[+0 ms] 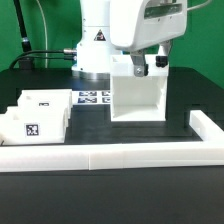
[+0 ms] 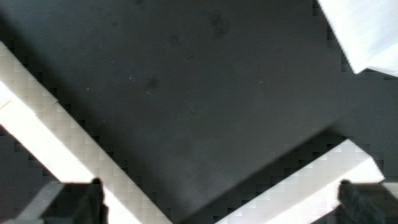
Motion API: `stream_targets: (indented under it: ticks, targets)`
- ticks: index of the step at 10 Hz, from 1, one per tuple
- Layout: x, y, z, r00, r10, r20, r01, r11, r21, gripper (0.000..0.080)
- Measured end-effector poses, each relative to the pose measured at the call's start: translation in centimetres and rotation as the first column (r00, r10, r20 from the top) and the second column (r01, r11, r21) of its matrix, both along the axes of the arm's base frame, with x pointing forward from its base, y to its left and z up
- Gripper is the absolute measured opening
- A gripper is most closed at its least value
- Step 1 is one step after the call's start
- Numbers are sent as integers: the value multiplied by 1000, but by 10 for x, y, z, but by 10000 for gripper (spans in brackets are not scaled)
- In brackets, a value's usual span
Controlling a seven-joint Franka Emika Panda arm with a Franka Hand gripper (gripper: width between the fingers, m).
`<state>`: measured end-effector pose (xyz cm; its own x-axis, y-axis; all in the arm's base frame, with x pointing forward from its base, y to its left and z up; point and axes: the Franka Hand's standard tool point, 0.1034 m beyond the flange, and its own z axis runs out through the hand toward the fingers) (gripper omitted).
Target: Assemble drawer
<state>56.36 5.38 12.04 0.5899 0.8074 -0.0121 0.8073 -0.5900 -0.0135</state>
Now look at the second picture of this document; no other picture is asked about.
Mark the white plastic border frame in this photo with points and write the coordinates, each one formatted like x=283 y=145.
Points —
x=299 y=200

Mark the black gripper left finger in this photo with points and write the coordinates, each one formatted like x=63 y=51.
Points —
x=66 y=204

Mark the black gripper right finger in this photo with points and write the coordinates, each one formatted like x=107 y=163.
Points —
x=368 y=201

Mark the white drawer cabinet housing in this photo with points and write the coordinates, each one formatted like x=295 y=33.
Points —
x=363 y=20

